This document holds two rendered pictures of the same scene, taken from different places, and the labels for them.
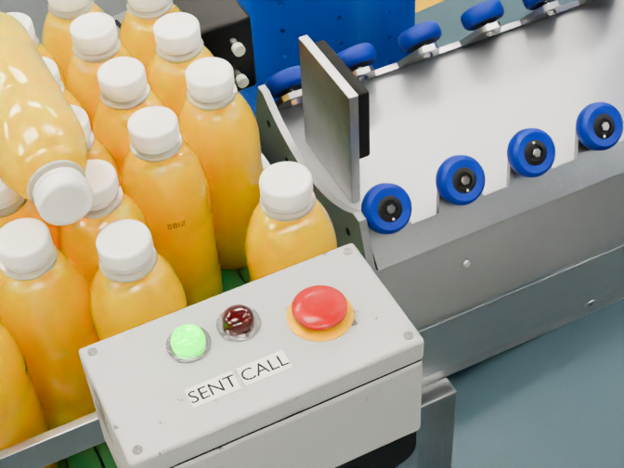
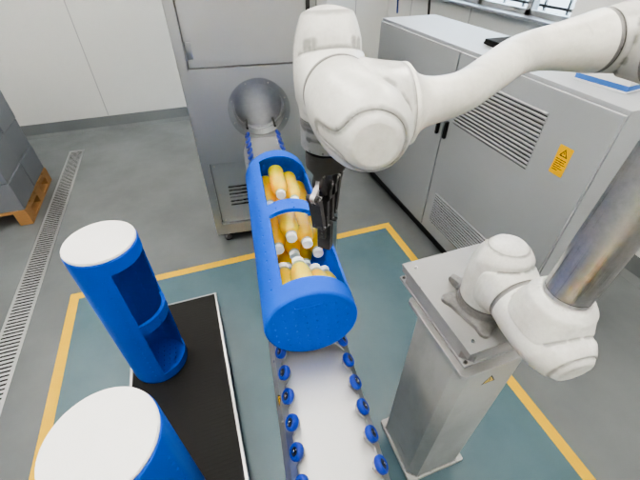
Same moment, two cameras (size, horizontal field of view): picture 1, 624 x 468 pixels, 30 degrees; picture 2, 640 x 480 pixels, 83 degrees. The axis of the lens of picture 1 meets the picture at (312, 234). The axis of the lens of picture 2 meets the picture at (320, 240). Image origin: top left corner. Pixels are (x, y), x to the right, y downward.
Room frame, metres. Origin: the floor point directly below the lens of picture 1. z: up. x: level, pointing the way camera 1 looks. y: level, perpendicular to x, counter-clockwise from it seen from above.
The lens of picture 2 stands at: (0.84, 0.21, 1.98)
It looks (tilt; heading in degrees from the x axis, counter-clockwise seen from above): 41 degrees down; 281
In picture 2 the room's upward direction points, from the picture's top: straight up
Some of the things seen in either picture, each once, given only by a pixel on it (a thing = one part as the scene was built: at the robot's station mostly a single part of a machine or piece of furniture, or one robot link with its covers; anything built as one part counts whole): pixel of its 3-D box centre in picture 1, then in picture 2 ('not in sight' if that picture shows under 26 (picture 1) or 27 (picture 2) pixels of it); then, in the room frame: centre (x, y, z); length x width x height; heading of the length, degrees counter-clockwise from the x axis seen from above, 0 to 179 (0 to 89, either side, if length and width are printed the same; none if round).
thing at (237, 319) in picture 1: (238, 318); not in sight; (0.49, 0.05, 1.11); 0.02 x 0.02 x 0.01
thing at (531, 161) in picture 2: not in sight; (464, 151); (0.25, -2.45, 0.72); 2.15 x 0.54 x 1.45; 120
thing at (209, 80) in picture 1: (210, 80); not in sight; (0.75, 0.07, 1.09); 0.04 x 0.04 x 0.02
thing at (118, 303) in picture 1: (146, 337); not in sight; (0.57, 0.13, 0.99); 0.07 x 0.07 x 0.19
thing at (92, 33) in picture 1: (94, 33); not in sight; (0.83, 0.17, 1.09); 0.04 x 0.04 x 0.02
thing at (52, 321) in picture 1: (53, 335); not in sight; (0.58, 0.20, 0.99); 0.07 x 0.07 x 0.19
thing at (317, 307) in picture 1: (319, 309); not in sight; (0.49, 0.00, 1.11); 0.04 x 0.04 x 0.01
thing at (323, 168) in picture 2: not in sight; (326, 170); (0.95, -0.38, 1.65); 0.08 x 0.07 x 0.09; 76
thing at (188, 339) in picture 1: (188, 339); not in sight; (0.47, 0.08, 1.11); 0.02 x 0.02 x 0.01
